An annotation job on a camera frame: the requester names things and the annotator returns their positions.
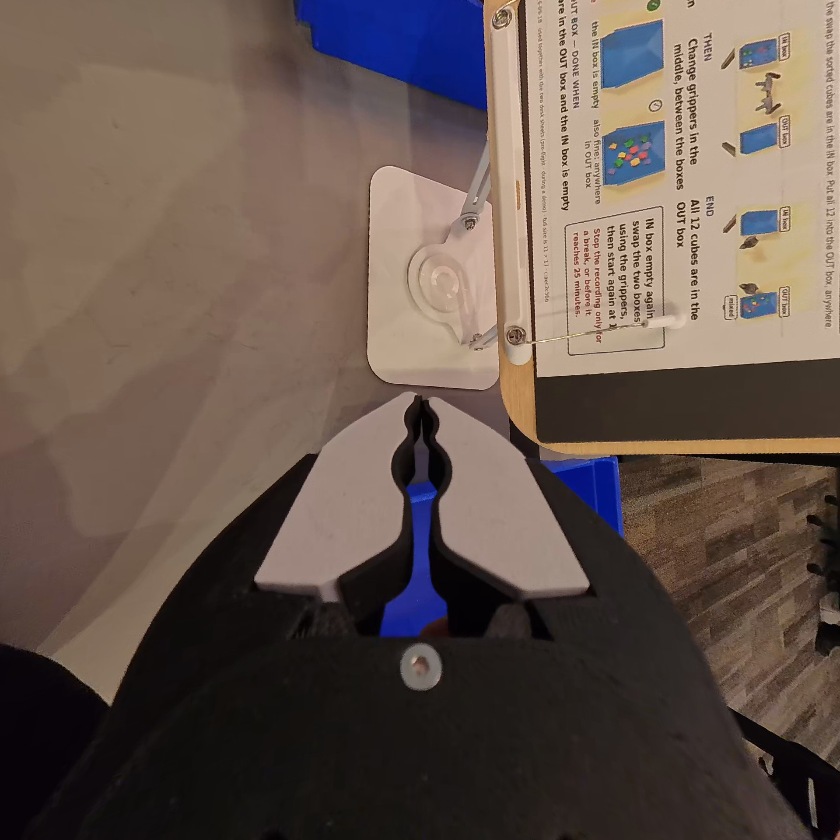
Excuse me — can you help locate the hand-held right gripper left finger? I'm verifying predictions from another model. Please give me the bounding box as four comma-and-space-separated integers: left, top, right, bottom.
253, 392, 422, 637

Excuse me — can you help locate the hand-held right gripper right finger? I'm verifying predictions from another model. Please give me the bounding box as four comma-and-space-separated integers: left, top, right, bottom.
423, 395, 592, 637

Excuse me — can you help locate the blue plastic bin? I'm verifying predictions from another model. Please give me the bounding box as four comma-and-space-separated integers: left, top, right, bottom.
293, 0, 488, 111
379, 455, 622, 639

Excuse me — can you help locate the wooden document stand board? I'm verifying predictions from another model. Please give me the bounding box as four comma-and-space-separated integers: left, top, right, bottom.
482, 0, 840, 455

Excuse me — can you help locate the black office chair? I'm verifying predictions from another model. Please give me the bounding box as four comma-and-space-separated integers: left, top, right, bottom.
804, 492, 840, 658

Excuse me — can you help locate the printed instruction sheet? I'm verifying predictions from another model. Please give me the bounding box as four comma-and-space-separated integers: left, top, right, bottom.
525, 0, 840, 379

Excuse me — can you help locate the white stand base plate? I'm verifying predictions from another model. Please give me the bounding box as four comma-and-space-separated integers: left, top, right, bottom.
366, 165, 502, 392

